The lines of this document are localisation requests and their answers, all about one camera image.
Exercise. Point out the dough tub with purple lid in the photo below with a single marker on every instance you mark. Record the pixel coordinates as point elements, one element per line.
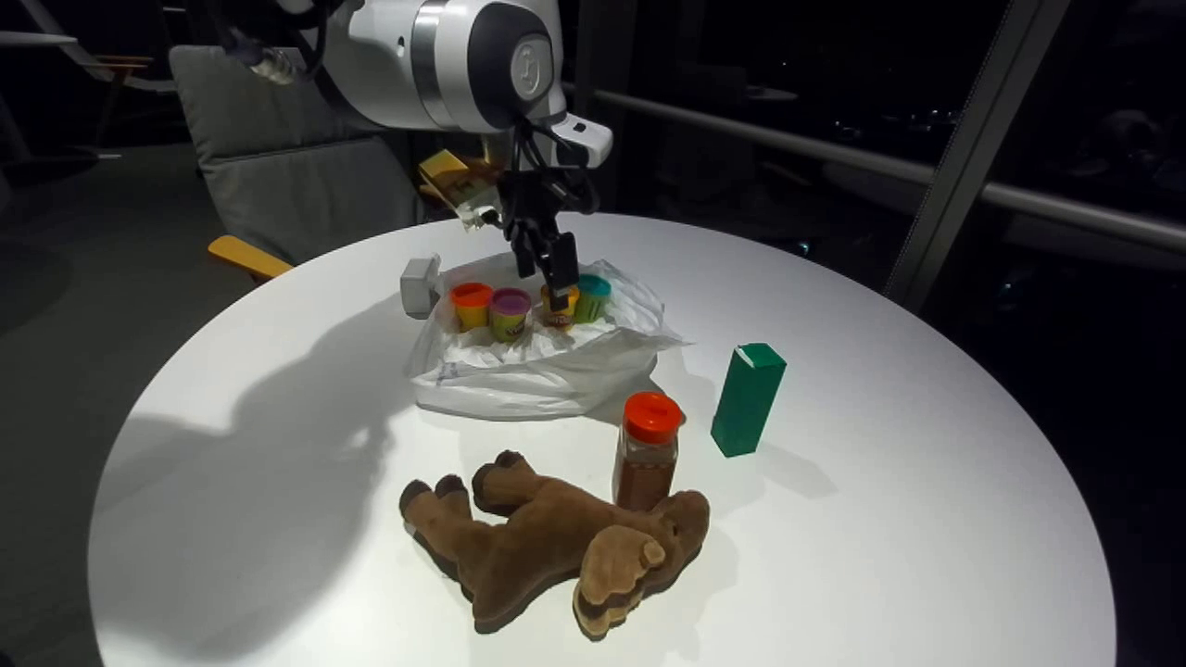
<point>509,313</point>

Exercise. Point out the white plastic bag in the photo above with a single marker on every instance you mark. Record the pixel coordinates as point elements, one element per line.
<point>530,377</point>

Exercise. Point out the grey horizontal window railing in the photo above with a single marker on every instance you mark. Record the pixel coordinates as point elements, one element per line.
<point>889,161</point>

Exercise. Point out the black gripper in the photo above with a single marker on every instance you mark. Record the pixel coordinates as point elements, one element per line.
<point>537,198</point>

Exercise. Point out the dough tub with yellow lid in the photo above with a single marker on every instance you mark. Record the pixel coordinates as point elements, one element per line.
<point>556,313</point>

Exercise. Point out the dough tub with teal lid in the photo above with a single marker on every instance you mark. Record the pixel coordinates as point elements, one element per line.
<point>593,296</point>

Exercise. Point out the spice jar with red lid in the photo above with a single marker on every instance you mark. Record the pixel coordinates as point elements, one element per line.
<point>649,449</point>

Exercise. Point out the green carton box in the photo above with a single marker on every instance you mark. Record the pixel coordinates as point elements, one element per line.
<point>747,401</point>

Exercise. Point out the grey window frame post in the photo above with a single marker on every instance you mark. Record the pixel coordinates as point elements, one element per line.
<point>967,149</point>

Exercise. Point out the white plastic bottle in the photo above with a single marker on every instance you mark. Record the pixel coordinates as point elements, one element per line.
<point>421,286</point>

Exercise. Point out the brown plush teddy bear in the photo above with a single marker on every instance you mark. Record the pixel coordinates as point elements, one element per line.
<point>530,556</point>

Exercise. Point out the grey chair with wooden armrests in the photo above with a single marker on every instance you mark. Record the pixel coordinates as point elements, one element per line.
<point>283,174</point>

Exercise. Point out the yellow wrist camera box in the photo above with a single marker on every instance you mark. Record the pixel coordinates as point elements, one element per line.
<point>448,182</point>

